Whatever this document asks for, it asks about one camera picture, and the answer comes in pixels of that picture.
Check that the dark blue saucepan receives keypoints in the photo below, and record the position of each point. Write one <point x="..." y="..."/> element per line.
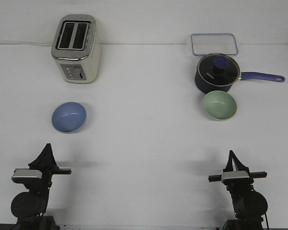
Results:
<point x="207" y="81"/>

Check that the clear blue-rimmed container lid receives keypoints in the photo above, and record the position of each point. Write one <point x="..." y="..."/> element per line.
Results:
<point x="204" y="44"/>

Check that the cream and steel toaster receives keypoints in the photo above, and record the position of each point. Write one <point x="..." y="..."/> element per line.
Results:
<point x="77" y="49"/>

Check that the glass pot lid blue knob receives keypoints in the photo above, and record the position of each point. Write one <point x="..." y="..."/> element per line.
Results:
<point x="218" y="63"/>

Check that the green bowl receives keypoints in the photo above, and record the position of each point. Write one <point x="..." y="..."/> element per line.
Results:
<point x="219" y="105"/>

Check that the blue bowl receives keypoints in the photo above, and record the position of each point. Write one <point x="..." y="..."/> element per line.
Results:
<point x="69" y="117"/>

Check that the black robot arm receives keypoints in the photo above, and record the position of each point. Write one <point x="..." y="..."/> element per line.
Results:
<point x="30" y="207"/>
<point x="250" y="207"/>

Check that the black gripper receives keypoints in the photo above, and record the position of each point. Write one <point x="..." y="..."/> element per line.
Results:
<point x="46" y="164"/>
<point x="239" y="167"/>

